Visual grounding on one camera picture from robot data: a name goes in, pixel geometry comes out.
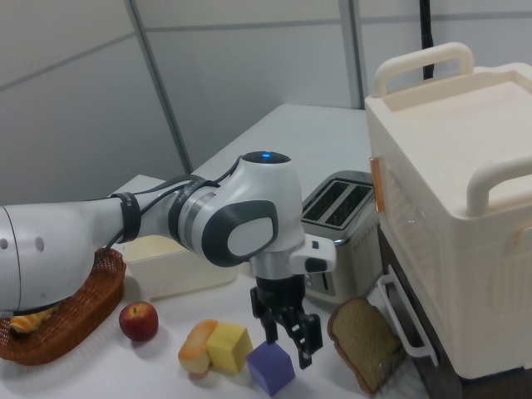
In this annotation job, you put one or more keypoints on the cream square plastic tub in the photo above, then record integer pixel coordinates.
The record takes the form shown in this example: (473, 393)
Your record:
(166, 270)

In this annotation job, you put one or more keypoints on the purple cube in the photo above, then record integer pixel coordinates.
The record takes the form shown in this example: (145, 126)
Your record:
(270, 367)

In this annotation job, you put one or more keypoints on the black pole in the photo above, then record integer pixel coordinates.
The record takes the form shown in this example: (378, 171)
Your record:
(426, 37)

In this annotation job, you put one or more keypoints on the golden bread roll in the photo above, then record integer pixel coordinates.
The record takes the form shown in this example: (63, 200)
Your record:
(197, 345)

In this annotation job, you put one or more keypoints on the red apple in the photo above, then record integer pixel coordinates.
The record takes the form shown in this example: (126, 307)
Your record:
(138, 321)

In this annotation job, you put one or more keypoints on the yellow cube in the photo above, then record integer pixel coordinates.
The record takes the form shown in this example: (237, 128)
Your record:
(228, 345)

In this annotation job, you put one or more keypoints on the brown bread slice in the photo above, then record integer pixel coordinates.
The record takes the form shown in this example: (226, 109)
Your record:
(361, 343)

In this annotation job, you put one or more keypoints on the silver two-slot toaster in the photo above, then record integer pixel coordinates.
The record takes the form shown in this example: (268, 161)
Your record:
(349, 232)

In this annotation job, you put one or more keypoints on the cream toy kitchen cabinet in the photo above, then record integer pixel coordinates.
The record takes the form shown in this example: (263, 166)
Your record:
(457, 232)

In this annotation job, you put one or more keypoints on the striped croissant pastry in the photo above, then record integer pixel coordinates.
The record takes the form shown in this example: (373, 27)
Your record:
(29, 322)

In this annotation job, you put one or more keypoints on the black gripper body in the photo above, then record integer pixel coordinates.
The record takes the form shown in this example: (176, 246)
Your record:
(280, 293)

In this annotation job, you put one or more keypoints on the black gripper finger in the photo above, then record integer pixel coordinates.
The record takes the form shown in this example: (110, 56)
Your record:
(268, 322)
(307, 332)

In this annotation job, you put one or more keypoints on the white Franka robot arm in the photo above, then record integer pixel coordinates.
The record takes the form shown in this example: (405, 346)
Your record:
(249, 208)

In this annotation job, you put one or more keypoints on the brown wicker basket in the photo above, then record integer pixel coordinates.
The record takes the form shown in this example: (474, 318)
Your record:
(83, 324)

